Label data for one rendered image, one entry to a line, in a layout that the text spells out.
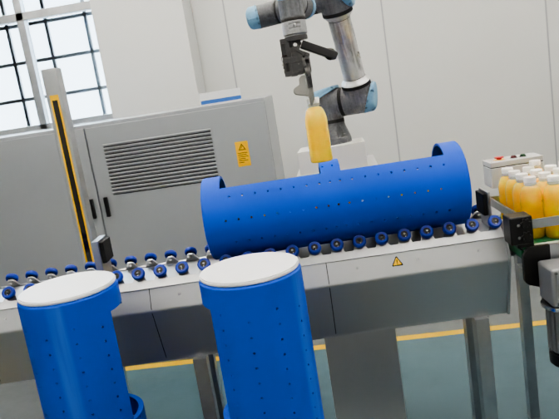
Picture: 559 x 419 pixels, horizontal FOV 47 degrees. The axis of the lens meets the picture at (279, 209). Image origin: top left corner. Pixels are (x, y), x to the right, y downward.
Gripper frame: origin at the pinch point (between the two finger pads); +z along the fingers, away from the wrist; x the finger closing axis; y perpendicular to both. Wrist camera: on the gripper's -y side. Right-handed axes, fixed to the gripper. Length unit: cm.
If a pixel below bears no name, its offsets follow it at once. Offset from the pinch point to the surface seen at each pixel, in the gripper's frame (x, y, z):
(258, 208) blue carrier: -4.5, 22.7, 31.0
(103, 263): -16, 80, 43
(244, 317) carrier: 43, 28, 51
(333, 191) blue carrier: -4.8, -2.1, 29.7
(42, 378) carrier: 31, 88, 63
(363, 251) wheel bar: -7, -9, 52
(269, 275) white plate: 40, 20, 42
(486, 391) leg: -11, -44, 109
